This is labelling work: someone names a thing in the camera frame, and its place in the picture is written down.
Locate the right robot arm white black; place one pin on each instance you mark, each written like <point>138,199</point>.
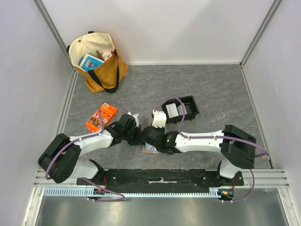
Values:
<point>233,143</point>

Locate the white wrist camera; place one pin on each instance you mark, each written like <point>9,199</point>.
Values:
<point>159,119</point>
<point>135,116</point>

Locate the brown item in bag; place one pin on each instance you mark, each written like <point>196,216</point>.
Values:
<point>99,55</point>

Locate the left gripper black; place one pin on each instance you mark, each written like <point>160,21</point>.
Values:
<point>137,141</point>

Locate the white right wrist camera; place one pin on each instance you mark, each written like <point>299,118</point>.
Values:
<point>159,119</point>

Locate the silver credit card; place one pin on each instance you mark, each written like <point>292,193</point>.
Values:
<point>150,148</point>

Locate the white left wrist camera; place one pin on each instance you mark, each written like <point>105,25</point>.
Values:
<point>135,116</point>

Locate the blue white book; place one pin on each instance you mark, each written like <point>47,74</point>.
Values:
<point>89,62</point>

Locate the mustard canvas tote bag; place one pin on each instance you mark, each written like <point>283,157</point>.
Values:
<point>108,75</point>

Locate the white card stack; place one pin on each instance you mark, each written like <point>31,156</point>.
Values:
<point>172,110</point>

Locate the black plastic bin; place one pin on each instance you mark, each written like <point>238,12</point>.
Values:
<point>190,109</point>

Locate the orange product box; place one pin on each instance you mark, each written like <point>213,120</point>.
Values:
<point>101,117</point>

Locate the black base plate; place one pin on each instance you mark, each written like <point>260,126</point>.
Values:
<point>163,180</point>

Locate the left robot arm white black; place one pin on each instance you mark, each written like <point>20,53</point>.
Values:
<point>60,160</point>

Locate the slotted cable duct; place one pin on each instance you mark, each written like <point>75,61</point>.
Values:
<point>94,192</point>

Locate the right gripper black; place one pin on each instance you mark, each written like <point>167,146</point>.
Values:
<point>146,135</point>

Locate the brown leather card holder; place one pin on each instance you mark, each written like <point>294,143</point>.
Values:
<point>144,151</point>

